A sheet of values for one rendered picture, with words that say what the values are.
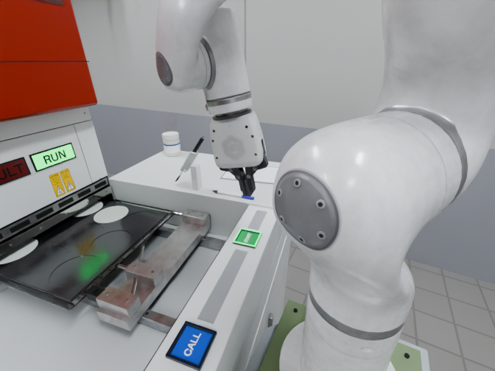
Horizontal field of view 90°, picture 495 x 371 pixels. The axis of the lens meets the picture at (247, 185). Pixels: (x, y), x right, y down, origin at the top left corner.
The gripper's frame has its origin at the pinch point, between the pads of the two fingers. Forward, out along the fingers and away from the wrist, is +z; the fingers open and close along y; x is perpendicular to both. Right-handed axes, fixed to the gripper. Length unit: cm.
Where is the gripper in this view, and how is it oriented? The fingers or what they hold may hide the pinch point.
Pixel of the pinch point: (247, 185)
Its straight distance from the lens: 52.9
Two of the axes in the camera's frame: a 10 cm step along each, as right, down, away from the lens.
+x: 3.2, -4.4, 8.4
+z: 1.9, 9.0, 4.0
